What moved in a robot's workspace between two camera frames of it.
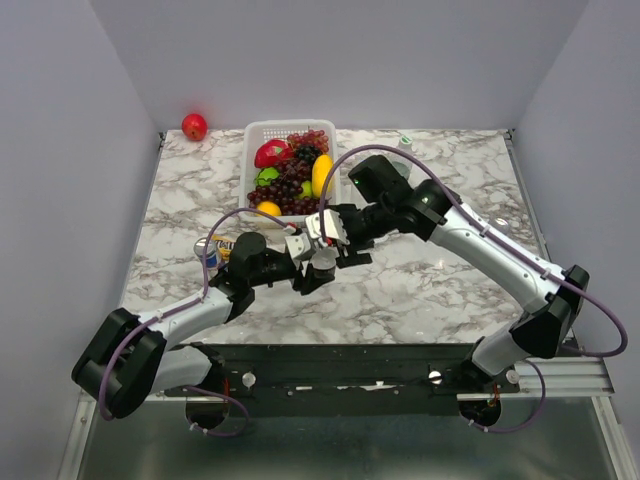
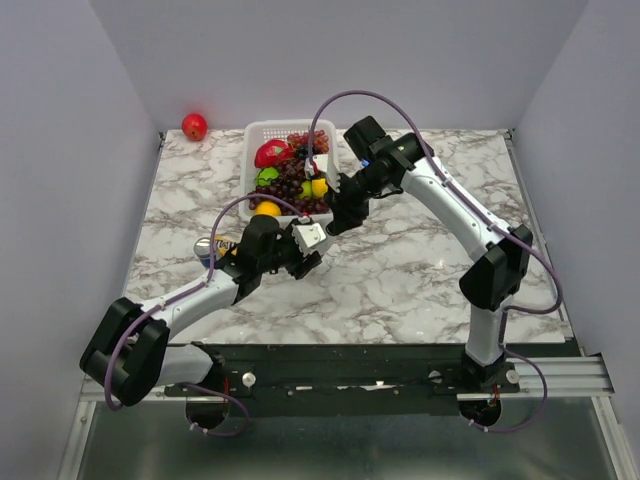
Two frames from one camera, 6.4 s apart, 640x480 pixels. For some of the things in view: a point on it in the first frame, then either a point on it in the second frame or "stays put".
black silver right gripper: (344, 237) -> (344, 214)
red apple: (194, 127) stays put
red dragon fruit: (271, 152) stays put
